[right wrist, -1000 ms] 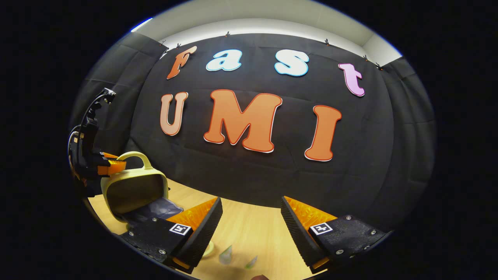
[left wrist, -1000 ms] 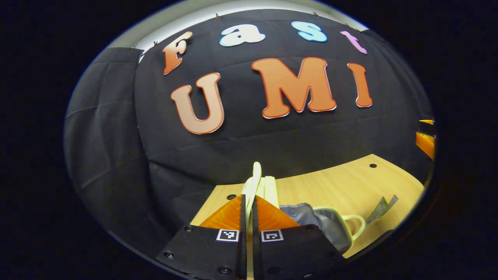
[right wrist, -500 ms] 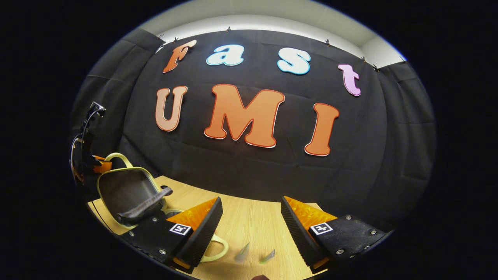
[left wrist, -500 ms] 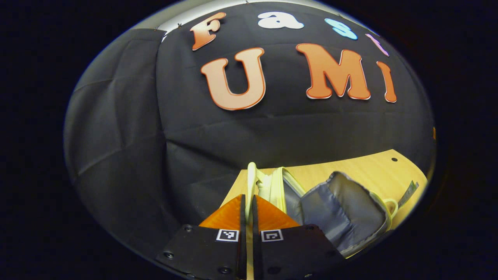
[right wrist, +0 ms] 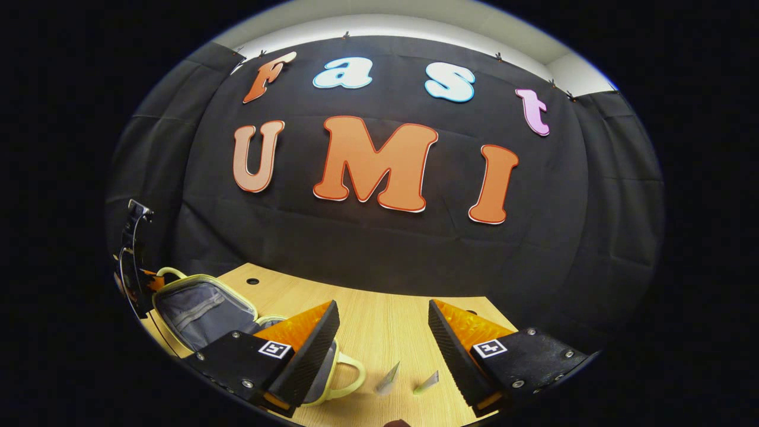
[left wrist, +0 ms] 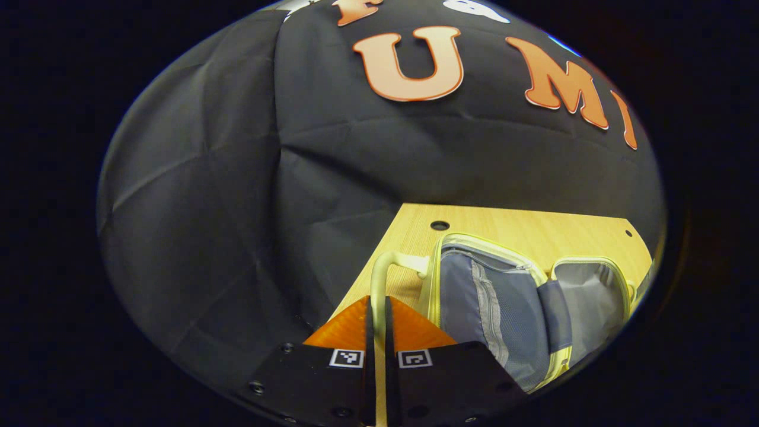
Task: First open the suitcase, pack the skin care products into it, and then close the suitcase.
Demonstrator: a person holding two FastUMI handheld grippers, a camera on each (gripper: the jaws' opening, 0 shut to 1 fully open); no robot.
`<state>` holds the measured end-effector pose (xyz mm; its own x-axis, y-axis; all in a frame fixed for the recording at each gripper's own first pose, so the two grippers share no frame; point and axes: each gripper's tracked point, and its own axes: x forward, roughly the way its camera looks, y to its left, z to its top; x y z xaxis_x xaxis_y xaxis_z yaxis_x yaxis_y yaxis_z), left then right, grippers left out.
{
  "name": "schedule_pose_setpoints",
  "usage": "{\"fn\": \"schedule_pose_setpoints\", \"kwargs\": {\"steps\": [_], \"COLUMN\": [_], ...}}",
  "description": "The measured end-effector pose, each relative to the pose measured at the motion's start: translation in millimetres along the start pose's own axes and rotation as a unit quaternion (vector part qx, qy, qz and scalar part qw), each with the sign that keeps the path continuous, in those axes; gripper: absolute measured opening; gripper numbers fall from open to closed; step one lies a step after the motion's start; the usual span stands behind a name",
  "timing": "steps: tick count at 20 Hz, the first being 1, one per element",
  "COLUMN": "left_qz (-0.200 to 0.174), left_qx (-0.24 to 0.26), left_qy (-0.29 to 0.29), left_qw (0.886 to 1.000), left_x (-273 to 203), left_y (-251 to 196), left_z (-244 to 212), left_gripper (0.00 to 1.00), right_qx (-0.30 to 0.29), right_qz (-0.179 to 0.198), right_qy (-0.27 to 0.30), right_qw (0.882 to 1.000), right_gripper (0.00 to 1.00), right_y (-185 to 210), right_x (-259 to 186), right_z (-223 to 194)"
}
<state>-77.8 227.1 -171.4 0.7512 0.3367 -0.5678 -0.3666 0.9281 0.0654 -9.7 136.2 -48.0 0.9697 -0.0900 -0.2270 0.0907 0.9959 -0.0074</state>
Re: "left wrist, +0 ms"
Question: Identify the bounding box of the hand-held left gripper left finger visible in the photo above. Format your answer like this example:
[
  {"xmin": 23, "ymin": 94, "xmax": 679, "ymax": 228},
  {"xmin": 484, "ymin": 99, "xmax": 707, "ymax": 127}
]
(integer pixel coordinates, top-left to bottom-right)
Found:
[{"xmin": 236, "ymin": 295, "xmax": 377, "ymax": 427}]

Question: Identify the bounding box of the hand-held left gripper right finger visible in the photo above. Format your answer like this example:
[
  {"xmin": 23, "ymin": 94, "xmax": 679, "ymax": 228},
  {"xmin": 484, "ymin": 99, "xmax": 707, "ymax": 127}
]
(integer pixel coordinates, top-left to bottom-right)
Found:
[{"xmin": 384, "ymin": 295, "xmax": 530, "ymax": 427}]

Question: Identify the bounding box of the cream suitcase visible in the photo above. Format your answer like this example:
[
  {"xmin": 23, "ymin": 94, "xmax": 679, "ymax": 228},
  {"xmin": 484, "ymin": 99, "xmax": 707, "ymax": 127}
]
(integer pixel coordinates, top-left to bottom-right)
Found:
[{"xmin": 369, "ymin": 232, "xmax": 653, "ymax": 427}]

